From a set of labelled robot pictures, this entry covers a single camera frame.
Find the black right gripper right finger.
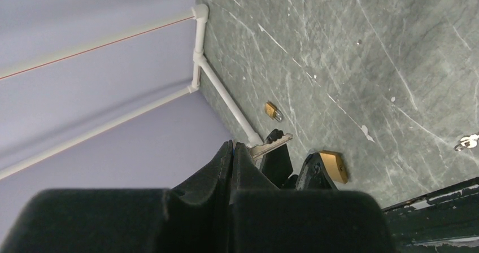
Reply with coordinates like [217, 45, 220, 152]
[229, 143, 396, 252]

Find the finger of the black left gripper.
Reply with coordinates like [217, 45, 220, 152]
[260, 144, 293, 189]
[295, 152, 338, 190]

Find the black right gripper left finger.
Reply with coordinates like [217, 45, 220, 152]
[1, 141, 234, 252]

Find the large brass padlock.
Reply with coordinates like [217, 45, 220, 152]
[319, 150, 349, 184]

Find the small brass padlock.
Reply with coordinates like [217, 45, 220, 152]
[264, 101, 283, 122]

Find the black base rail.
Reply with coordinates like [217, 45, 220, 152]
[384, 178, 478, 252]

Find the white pvc pipe frame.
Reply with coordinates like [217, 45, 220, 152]
[1, 4, 262, 179]

